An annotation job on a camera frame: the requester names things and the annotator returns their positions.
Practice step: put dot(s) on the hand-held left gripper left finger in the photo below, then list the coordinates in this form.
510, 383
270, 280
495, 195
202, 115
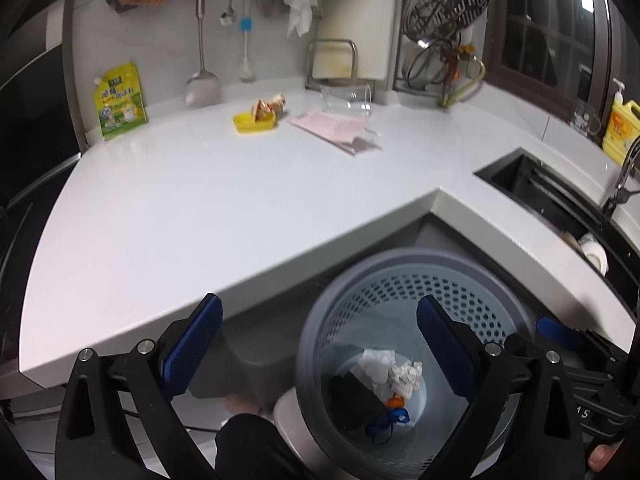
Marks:
192, 345

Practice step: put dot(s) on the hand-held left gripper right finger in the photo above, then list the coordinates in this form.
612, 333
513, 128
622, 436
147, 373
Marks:
445, 350

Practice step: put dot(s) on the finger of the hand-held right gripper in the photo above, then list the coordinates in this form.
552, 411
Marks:
590, 377
555, 331

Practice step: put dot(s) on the white paper wrapper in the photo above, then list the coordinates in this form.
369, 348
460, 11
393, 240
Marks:
407, 380

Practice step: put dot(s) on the white tissue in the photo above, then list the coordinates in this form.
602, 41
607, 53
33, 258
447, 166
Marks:
375, 367

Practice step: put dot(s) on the grey perforated trash bin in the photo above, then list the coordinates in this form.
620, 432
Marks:
380, 285

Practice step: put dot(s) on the black wrapper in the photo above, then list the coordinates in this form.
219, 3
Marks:
352, 400

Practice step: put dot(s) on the person's right hand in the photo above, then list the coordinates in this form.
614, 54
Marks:
602, 460

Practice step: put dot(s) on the grey base cabinet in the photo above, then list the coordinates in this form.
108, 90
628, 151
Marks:
450, 235

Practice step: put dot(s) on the person's leg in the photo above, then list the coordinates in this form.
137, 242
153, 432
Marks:
250, 445

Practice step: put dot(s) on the black kitchen sink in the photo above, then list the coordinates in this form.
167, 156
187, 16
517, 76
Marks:
550, 195

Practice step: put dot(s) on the black faucet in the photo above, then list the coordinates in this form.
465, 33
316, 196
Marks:
620, 185

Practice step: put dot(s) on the printed glass mug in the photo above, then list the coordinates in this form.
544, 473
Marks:
585, 120

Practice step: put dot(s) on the yellow detergent bottle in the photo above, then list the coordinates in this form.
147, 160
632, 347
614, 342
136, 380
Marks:
620, 127

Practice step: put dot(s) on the yellow small dish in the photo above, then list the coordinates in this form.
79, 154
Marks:
245, 124

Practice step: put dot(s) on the orange snack wrapper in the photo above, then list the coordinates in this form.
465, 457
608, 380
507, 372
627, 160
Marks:
270, 106

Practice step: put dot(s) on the green and yellow pouch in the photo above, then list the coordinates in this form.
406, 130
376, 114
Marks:
120, 102

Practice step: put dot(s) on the pink cloth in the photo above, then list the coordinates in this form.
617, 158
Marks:
327, 125

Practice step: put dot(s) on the metal spatula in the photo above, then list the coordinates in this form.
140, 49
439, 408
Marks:
202, 85

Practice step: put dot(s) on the clear plastic container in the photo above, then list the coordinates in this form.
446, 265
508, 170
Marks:
347, 100

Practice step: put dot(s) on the glass pot lid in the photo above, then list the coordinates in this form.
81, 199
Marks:
425, 72

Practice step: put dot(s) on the metal lid rack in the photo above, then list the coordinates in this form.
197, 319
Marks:
400, 60

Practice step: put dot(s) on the gas valve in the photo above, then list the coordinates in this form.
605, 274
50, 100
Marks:
465, 50

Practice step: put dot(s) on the metal cutting board stand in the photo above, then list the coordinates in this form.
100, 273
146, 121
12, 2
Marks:
353, 60

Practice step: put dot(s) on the dark kitchen appliance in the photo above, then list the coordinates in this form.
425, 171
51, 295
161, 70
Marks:
30, 85

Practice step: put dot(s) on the round metal steamer rack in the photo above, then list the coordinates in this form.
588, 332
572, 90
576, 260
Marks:
445, 5

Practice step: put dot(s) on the white cutting board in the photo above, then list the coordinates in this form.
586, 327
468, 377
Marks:
355, 15

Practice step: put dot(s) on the white hanging cloth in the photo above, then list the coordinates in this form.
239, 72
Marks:
300, 2

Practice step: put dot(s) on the dark window frame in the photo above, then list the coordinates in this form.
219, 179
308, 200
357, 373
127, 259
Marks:
500, 35

